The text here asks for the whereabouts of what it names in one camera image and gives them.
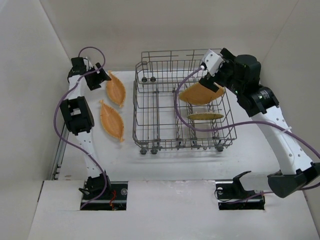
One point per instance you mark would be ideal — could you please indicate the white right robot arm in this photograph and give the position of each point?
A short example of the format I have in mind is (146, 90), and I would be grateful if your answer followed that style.
(241, 75)

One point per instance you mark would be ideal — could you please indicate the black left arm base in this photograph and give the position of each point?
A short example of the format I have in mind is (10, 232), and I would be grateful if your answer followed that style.
(101, 195)

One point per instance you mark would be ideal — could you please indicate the small woven fish-shaped tray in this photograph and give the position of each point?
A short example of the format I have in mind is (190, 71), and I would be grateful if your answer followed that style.
(111, 121)

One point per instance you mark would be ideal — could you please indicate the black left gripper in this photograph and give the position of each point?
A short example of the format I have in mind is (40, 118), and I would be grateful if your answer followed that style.
(92, 78)

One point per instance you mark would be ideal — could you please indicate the aluminium table edge rail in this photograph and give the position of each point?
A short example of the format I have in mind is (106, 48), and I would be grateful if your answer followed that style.
(58, 160)

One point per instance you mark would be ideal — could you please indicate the woven leaf-shaped tray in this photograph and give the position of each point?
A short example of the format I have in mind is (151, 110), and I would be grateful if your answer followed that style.
(199, 95)

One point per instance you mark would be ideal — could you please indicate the grey wire dish rack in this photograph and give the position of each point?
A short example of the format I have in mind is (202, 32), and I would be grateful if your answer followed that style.
(160, 118)

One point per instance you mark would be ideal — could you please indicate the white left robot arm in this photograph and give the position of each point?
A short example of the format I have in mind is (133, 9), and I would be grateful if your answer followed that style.
(75, 109)

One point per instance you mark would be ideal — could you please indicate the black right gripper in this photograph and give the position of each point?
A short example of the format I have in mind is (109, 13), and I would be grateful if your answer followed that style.
(216, 78)

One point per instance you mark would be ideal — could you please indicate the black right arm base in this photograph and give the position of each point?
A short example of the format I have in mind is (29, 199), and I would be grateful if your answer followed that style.
(231, 195)

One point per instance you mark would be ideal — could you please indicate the round woven green plate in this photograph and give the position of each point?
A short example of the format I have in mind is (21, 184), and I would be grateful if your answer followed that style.
(204, 116)

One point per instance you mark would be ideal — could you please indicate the large woven fish-shaped tray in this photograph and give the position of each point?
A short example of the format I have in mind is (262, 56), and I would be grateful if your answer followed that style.
(116, 90)

